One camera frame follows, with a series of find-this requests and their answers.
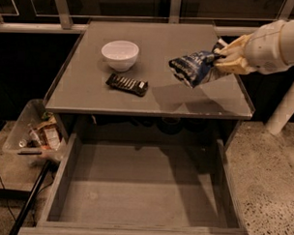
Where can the brown snack packet in bin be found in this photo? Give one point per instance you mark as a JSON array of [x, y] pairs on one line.
[[51, 133]]

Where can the black pole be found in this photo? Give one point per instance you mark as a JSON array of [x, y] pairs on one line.
[[31, 197]]

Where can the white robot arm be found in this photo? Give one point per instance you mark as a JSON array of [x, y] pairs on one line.
[[287, 43]]

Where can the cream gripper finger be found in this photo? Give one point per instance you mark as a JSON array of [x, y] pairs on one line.
[[238, 66], [233, 51]]

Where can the black snack bar wrapper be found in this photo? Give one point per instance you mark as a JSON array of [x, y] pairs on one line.
[[128, 85]]

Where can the metal railing frame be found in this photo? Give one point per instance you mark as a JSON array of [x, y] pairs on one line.
[[228, 17]]

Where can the clear plastic storage bin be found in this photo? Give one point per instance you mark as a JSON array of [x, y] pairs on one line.
[[27, 141]]

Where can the grey cabinet with top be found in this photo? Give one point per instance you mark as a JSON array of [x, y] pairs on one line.
[[80, 87]]

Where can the open grey top drawer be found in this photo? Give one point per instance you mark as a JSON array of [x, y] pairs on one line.
[[143, 188]]

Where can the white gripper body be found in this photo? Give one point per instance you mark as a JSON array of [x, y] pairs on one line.
[[264, 48]]

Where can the blue chip bag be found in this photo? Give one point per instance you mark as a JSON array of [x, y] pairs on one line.
[[198, 68]]

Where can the white ceramic bowl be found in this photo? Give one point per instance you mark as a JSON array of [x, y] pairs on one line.
[[120, 55]]

